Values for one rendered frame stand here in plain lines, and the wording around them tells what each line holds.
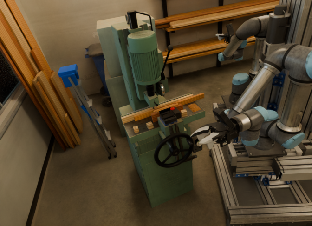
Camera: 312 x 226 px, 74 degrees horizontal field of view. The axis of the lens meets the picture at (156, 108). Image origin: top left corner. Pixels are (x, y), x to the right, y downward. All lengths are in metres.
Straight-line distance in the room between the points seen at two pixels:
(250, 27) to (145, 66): 0.75
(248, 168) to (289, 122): 0.48
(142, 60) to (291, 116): 0.85
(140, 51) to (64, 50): 2.67
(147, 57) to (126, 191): 1.45
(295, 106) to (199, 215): 1.29
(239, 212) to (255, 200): 0.19
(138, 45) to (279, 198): 1.58
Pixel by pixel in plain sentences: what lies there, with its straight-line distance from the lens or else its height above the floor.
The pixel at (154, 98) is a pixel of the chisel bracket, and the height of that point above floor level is 1.07.
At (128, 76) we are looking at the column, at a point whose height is 1.18.
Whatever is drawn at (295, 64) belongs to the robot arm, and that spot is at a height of 1.40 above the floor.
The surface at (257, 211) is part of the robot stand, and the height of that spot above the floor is 0.23.
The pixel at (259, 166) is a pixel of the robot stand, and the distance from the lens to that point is 1.59.
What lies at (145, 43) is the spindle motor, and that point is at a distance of 1.26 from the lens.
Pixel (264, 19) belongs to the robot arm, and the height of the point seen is 1.45.
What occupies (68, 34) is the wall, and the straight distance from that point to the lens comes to 3.76.
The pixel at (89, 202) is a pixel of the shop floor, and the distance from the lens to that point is 2.35.
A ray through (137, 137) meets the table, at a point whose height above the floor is 0.88.
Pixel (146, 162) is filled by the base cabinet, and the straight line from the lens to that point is 1.64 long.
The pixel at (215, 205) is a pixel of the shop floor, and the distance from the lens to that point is 2.12.
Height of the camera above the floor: 1.83
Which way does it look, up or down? 34 degrees down
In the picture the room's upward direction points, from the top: 9 degrees counter-clockwise
